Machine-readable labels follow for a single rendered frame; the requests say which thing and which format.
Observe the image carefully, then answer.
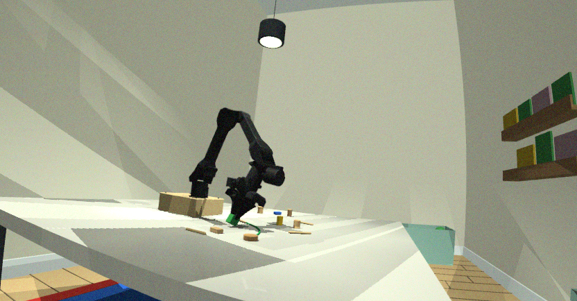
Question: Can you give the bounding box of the round wooden button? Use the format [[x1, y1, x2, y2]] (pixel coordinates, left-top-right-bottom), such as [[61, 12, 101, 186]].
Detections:
[[243, 234, 259, 241]]

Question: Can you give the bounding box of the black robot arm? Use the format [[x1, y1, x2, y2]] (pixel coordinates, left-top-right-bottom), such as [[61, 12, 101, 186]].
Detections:
[[189, 108, 285, 198]]

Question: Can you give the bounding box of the green block with hole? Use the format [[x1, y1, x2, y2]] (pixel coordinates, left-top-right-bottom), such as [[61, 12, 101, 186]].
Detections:
[[226, 214, 240, 226]]

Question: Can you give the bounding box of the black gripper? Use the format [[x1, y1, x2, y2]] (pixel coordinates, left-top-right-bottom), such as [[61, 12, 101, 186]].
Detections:
[[225, 175, 266, 220]]

